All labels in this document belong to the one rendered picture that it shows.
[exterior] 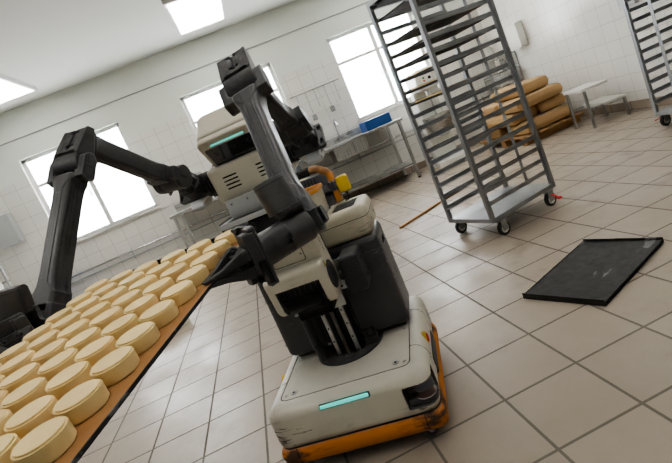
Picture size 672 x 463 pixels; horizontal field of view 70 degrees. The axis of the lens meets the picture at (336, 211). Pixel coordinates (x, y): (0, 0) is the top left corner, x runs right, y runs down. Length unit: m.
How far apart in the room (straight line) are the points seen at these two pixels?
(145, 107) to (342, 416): 6.12
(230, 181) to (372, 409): 0.91
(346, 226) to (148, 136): 5.72
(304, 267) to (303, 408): 0.52
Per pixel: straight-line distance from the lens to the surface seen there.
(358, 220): 1.83
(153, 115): 7.34
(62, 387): 0.64
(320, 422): 1.84
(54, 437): 0.52
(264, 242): 0.76
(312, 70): 7.39
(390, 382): 1.73
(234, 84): 1.10
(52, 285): 1.20
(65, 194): 1.27
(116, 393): 0.57
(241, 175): 1.61
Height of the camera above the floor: 1.12
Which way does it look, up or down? 9 degrees down
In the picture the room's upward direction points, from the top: 23 degrees counter-clockwise
